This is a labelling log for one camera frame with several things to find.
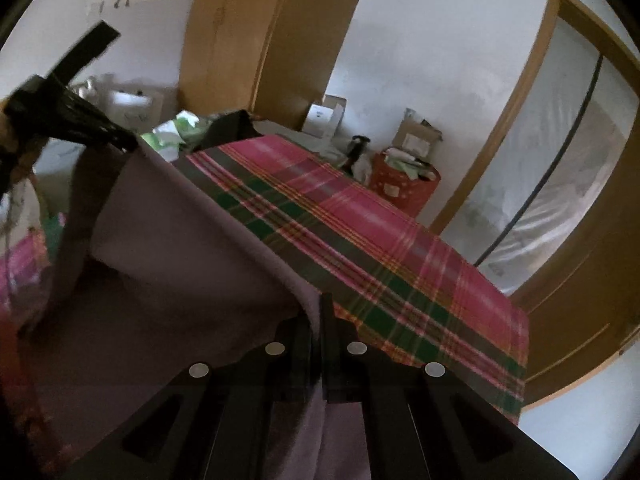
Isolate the wooden door frame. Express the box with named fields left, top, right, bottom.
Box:
left=430, top=0, right=640, bottom=235

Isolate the red bucket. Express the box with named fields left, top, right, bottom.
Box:
left=370, top=147, right=442, bottom=218

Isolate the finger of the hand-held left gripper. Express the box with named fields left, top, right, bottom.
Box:
left=52, top=91, right=139, bottom=154

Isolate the wooden door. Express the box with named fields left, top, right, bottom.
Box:
left=509, top=125, right=640, bottom=411

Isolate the black cloth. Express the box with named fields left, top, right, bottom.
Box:
left=200, top=109, right=263, bottom=152

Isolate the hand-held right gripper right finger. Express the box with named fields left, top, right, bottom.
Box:
left=319, top=292, right=580, bottom=480

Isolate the wooden wardrobe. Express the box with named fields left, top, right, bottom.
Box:
left=179, top=0, right=376, bottom=133

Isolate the white cabinet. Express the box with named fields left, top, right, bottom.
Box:
left=102, top=77, right=180, bottom=133

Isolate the plastic-covered sliding door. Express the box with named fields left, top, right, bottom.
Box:
left=441, top=20, right=632, bottom=296

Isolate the mauve garment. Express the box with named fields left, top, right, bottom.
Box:
left=15, top=137, right=381, bottom=480

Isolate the brown cardboard box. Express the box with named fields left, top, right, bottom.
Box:
left=392, top=109, right=444, bottom=157

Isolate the green packet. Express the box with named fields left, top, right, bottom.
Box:
left=141, top=110, right=211, bottom=155

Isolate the black bottle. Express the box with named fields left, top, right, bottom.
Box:
left=344, top=135, right=372, bottom=179

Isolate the pink plaid bed sheet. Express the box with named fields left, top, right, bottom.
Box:
left=0, top=134, right=531, bottom=476

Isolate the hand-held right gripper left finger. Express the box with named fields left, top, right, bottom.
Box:
left=65, top=312, right=321, bottom=480

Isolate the small white box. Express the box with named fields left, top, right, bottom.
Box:
left=303, top=96, right=347, bottom=141

